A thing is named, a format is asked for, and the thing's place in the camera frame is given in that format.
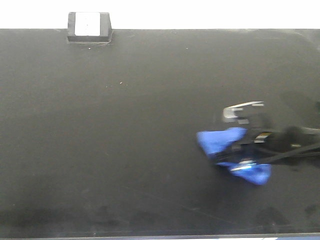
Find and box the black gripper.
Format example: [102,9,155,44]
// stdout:
[214,101,274,170]

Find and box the blue microfiber cloth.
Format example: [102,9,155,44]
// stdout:
[196,127,272,185]

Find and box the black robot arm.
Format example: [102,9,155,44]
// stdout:
[211,101,320,172]

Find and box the black white socket box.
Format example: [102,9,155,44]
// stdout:
[67,12,113,43]

